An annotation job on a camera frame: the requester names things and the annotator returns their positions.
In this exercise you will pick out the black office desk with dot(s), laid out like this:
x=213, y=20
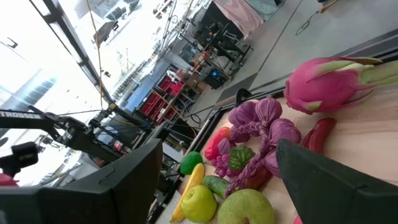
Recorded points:
x=217, y=37

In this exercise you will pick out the teal dotted curtain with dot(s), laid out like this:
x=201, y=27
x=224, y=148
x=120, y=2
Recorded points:
x=264, y=5

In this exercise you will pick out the red green chili pepper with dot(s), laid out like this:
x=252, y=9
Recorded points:
x=320, y=133

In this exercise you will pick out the pink curtain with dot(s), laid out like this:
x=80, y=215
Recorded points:
x=239, y=15

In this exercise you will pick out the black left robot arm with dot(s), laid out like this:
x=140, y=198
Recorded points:
x=74, y=135

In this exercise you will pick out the yellow banana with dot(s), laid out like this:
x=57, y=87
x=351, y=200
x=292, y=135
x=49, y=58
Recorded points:
x=194, y=179

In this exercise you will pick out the black computer tower blue light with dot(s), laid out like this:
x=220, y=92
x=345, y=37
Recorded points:
x=214, y=77

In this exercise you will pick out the purple grape bunch with leaf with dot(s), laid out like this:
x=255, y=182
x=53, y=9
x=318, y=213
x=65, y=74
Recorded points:
x=222, y=166

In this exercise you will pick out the green pear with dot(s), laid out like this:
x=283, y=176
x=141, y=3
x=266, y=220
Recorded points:
x=245, y=208

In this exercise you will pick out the black overhead frame post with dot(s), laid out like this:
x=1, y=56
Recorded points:
x=81, y=62

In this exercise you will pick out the green apple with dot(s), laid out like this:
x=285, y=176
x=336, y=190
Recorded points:
x=199, y=203

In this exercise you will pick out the black striped-edge floor mat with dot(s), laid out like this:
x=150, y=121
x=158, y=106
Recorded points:
x=239, y=87

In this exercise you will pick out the purple onion braid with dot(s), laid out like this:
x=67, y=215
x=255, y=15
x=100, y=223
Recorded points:
x=264, y=115

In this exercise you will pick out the pink dragon fruit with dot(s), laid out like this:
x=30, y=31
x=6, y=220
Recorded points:
x=317, y=87

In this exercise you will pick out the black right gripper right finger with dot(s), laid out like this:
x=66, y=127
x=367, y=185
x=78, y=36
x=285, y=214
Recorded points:
x=342, y=202

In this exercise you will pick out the green cucumber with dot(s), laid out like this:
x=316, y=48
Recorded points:
x=216, y=186

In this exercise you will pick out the green lime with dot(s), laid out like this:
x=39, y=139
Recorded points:
x=191, y=162

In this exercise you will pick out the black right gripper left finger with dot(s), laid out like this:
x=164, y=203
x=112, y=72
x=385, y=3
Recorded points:
x=93, y=202

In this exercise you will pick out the red bin shelf rack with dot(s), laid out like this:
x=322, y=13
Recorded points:
x=169, y=85
x=155, y=105

